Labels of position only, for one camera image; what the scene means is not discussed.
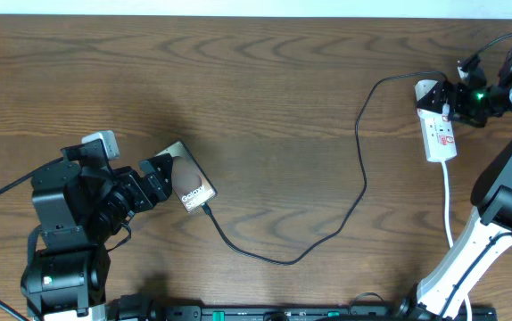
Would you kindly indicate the white power strip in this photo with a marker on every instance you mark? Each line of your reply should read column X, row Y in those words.
column 437, row 133

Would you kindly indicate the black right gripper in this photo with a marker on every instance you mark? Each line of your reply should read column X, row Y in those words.
column 457, row 107

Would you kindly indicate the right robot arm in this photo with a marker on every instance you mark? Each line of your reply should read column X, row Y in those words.
column 488, row 232

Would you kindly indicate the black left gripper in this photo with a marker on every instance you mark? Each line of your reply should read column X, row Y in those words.
column 150, row 182

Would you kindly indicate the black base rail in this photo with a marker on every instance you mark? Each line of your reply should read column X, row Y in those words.
column 139, row 307

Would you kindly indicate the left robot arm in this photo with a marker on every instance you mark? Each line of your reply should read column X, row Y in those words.
column 81, row 202

